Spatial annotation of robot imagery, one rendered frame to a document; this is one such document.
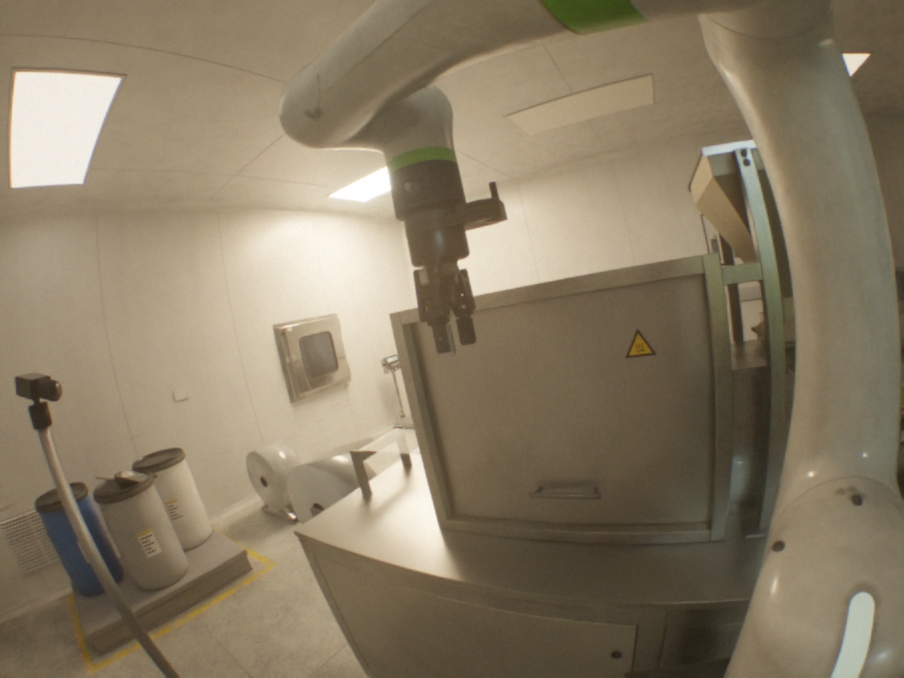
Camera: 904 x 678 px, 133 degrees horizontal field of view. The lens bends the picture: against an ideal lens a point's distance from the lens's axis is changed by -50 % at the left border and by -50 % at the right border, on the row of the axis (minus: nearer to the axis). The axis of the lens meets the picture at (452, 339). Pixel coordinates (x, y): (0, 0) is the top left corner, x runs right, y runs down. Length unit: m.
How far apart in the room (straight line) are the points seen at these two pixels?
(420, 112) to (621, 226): 4.18
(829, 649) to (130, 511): 2.40
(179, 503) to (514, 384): 2.36
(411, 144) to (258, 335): 3.38
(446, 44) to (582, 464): 0.72
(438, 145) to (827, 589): 0.53
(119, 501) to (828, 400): 2.44
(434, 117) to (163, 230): 3.24
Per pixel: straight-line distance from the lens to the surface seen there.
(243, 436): 3.64
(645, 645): 0.83
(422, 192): 0.46
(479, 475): 0.89
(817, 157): 0.32
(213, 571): 2.56
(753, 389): 0.81
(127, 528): 2.40
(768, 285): 0.70
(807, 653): 0.23
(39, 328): 3.26
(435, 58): 0.30
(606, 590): 0.75
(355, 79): 0.36
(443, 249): 0.46
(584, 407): 0.75
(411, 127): 0.49
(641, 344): 0.70
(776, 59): 0.32
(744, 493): 0.91
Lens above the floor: 1.33
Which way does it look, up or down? 5 degrees down
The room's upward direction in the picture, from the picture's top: 11 degrees counter-clockwise
